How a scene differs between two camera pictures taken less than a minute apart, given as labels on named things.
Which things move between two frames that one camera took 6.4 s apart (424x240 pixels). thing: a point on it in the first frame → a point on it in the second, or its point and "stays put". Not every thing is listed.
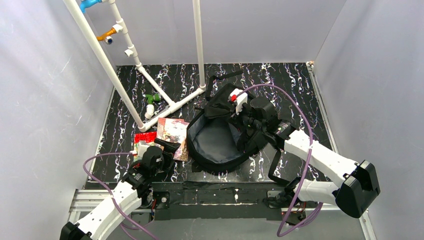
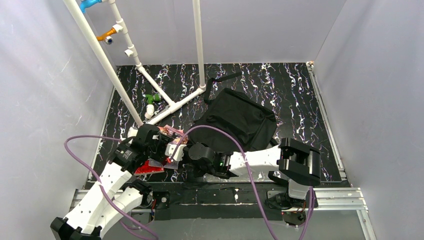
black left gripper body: [167, 149] → [154, 145]
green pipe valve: [150, 98] stays put
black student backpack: [214, 143] stays put
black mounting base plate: [227, 200] stays put
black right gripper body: [241, 120] → [187, 152]
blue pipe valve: [85, 4] stays put
